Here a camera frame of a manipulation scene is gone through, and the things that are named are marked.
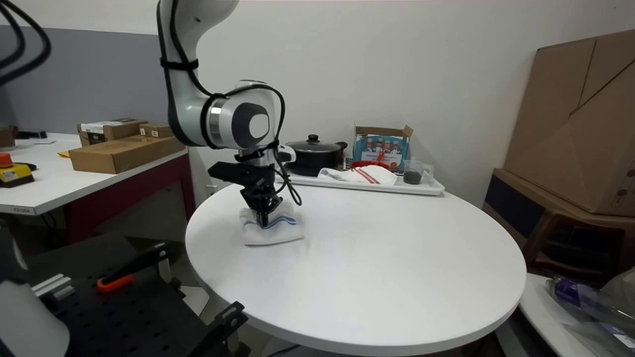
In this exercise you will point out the open brown cardboard box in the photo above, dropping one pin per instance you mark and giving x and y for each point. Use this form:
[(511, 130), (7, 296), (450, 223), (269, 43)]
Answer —
[(122, 130)]

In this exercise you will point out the dark wooden stand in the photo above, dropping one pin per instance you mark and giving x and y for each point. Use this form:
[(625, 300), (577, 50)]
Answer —
[(529, 219)]

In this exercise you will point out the small white round table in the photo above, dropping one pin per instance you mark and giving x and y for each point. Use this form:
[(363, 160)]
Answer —
[(547, 320)]

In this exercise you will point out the open blue printed cardboard box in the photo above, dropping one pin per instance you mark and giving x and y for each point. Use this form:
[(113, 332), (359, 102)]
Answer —
[(380, 142)]

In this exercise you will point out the black perforated breadboard table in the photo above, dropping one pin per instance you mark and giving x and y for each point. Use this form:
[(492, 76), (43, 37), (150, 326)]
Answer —
[(120, 324)]

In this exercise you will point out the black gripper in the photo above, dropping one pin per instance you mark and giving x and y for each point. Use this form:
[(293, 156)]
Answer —
[(261, 191)]

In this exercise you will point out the small orange object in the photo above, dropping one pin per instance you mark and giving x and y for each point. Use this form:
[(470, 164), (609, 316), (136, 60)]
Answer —
[(5, 160)]

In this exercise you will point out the yellow and black tool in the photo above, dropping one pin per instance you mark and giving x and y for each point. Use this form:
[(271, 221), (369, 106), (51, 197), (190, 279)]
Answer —
[(15, 175)]

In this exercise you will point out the small brown cardboard box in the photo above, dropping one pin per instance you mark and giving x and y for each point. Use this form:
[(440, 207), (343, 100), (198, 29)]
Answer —
[(158, 132)]

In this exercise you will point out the black pot with lid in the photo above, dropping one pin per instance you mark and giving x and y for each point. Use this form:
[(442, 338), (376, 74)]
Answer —
[(319, 160)]

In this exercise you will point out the small dark cup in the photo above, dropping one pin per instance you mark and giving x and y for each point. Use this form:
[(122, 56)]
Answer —
[(414, 177)]

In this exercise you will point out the white cloth with red stripes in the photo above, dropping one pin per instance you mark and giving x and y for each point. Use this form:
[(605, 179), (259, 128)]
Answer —
[(371, 175)]

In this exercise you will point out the large brown cardboard box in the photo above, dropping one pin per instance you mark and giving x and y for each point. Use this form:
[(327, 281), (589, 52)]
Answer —
[(577, 132)]

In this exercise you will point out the white rectangular tray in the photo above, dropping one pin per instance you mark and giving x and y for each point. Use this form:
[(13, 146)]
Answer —
[(398, 187)]

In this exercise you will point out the flat brown cardboard box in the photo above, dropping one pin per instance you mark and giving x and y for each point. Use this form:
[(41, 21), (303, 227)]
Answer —
[(120, 154)]

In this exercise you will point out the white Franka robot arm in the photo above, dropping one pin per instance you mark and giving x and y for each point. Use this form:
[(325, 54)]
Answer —
[(192, 112)]

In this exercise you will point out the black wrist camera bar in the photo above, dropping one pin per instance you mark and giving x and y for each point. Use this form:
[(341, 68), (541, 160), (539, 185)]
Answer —
[(230, 171)]

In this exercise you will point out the silver aluminium extrusion piece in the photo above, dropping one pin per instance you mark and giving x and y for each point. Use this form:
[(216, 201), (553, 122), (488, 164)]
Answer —
[(53, 286)]

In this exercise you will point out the white desk with red side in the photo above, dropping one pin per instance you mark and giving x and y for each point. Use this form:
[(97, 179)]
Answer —
[(41, 185)]

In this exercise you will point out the grey partition panel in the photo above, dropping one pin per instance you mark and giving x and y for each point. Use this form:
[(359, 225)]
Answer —
[(87, 80)]

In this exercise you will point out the white cloth with blue stripes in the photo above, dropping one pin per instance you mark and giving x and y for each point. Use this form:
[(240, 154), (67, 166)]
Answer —
[(279, 233)]

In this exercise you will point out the black metal bracket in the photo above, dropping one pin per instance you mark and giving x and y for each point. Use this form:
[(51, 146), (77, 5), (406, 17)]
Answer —
[(226, 324)]

